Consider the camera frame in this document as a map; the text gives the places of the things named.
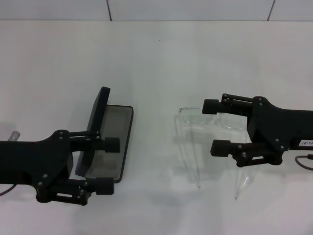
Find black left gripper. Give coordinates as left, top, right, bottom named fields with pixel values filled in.
left=0, top=130, right=74, bottom=203

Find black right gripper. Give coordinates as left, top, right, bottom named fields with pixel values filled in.
left=202, top=93, right=313, bottom=168

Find black glasses case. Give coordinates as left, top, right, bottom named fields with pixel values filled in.
left=74, top=86, right=134, bottom=184

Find clear white glasses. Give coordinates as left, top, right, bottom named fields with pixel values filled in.
left=174, top=105, right=257, bottom=200

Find left gripper silver stud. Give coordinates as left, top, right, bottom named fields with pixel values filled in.
left=7, top=131, right=21, bottom=142

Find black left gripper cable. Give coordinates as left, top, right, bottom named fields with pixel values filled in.
left=0, top=185, right=17, bottom=196

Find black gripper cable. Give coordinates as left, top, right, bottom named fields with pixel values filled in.
left=0, top=185, right=17, bottom=196
left=295, top=154, right=313, bottom=170

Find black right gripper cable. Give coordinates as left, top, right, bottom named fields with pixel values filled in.
left=295, top=154, right=313, bottom=170

